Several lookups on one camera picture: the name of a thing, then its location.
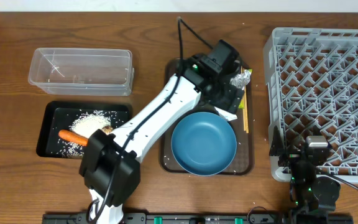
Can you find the white rice pile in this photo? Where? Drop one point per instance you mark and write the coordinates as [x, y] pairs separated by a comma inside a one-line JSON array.
[[85, 125]]

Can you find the yellow green snack wrapper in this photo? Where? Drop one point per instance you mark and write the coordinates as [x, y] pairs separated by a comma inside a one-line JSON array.
[[240, 81]]

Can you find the dark blue plate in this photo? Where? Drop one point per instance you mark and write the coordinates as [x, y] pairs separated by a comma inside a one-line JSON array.
[[203, 143]]

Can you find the black food waste tray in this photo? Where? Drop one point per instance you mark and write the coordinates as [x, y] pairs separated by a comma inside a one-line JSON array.
[[66, 115]]

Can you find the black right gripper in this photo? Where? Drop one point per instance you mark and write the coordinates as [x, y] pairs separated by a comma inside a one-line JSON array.
[[278, 149]]

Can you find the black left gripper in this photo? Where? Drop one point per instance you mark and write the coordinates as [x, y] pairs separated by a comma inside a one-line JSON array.
[[228, 101]]

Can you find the wooden chopstick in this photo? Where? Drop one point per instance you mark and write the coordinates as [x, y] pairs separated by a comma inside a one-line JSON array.
[[242, 104], [245, 113]]

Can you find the white napkin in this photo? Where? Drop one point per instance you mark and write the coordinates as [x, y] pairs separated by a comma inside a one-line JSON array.
[[225, 115]]

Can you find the orange carrot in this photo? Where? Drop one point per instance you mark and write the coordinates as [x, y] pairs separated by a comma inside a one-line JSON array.
[[73, 137]]

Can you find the brown food scrap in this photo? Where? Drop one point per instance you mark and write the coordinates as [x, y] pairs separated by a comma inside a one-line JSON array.
[[107, 129]]

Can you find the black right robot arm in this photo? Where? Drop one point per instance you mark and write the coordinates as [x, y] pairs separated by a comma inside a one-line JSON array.
[[314, 196]]

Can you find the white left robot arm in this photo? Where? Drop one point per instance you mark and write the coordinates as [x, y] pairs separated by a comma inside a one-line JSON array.
[[111, 162]]

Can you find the clear plastic bin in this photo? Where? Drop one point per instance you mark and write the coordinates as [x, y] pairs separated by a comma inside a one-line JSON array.
[[82, 71]]

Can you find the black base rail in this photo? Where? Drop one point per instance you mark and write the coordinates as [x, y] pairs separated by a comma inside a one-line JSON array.
[[141, 218]]

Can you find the grey dishwasher rack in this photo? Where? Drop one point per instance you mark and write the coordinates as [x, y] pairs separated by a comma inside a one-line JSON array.
[[312, 80]]

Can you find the dark brown serving tray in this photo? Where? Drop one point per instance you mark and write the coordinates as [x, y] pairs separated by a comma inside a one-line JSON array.
[[243, 161]]

